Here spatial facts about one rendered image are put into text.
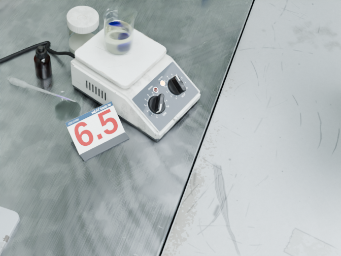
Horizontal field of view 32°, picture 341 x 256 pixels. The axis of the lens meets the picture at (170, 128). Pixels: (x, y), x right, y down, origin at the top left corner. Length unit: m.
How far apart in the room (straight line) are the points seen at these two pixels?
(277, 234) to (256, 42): 0.43
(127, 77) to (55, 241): 0.29
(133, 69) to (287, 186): 0.33
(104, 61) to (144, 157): 0.18
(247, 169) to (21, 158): 0.38
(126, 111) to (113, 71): 0.07
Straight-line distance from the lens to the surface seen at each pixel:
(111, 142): 1.04
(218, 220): 0.98
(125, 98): 1.02
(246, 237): 0.97
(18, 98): 1.11
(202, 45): 1.21
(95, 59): 1.04
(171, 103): 1.05
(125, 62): 1.04
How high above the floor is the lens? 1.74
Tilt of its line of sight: 52 degrees down
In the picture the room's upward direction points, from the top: 8 degrees clockwise
